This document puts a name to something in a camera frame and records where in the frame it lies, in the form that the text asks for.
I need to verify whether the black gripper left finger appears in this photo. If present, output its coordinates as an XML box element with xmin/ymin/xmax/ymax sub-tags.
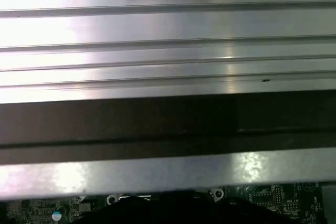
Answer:
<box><xmin>88</xmin><ymin>193</ymin><xmax>184</xmax><ymax>224</ymax></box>

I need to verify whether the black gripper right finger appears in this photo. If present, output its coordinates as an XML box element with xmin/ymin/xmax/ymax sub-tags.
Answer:
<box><xmin>183</xmin><ymin>191</ymin><xmax>282</xmax><ymax>224</ymax></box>

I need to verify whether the thin metal locking lever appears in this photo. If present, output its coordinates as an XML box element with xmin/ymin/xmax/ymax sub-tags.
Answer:
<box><xmin>118</xmin><ymin>194</ymin><xmax>153</xmax><ymax>200</ymax></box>

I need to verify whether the black open PC case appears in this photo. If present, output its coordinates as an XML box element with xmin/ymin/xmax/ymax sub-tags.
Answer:
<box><xmin>0</xmin><ymin>90</ymin><xmax>336</xmax><ymax>224</ymax></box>

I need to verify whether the green PC motherboard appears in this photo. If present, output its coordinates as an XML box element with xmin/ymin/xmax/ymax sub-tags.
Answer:
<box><xmin>0</xmin><ymin>182</ymin><xmax>336</xmax><ymax>224</ymax></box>

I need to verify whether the blue silver capacitor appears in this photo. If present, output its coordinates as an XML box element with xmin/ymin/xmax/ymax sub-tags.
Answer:
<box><xmin>51</xmin><ymin>209</ymin><xmax>64</xmax><ymax>222</ymax></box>

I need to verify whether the CPU socket with metal frame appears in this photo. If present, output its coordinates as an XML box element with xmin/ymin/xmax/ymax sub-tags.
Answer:
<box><xmin>106</xmin><ymin>186</ymin><xmax>226</xmax><ymax>224</ymax></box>

